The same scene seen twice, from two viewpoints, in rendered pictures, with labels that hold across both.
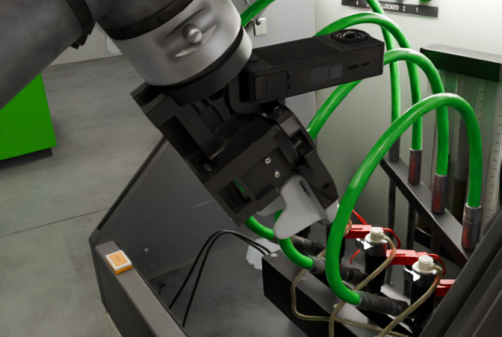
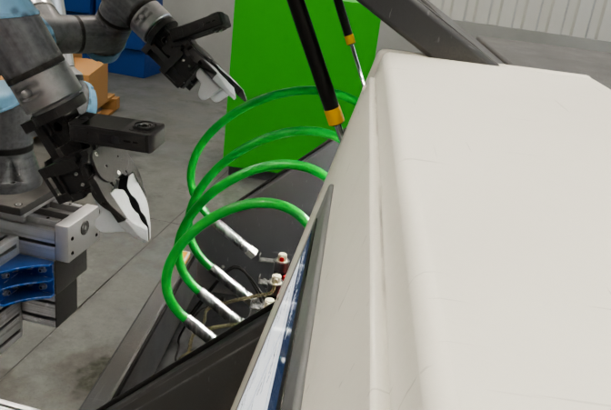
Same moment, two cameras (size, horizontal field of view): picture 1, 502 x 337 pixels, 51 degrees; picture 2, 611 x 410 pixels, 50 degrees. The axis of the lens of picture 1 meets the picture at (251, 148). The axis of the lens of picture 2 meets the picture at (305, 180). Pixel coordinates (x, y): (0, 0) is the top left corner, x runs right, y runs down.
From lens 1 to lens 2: 0.70 m
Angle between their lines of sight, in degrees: 31
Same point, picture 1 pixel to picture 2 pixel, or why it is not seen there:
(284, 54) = (101, 121)
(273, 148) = (75, 167)
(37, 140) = not seen: hidden behind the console
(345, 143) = not seen: hidden behind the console
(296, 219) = (107, 222)
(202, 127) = (48, 143)
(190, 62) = (27, 106)
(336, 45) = (128, 127)
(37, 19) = not seen: outside the picture
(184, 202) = (265, 243)
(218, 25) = (42, 94)
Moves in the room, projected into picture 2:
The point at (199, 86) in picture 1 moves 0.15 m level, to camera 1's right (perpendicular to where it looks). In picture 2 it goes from (35, 119) to (114, 153)
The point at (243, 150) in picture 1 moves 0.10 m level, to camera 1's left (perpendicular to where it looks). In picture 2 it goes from (59, 162) to (14, 141)
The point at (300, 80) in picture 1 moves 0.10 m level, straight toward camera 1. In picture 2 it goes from (95, 136) to (13, 149)
